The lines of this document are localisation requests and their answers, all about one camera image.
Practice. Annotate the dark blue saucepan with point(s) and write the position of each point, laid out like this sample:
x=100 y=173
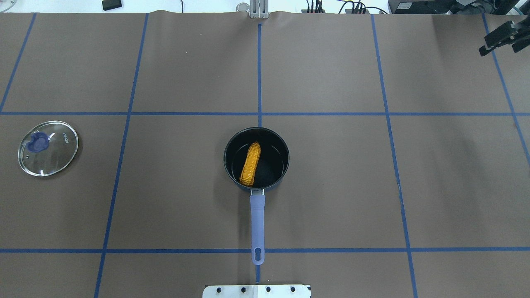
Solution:
x=272 y=167

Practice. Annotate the glass pot lid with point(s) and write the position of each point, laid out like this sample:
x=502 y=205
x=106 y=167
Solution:
x=48 y=148

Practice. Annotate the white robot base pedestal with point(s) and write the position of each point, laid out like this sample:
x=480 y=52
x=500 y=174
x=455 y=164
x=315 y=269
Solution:
x=258 y=291

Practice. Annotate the yellow corn cob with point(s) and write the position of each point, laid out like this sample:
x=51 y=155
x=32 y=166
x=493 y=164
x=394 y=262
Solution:
x=250 y=165

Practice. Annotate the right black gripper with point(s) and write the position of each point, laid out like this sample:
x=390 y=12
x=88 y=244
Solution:
x=507 y=34

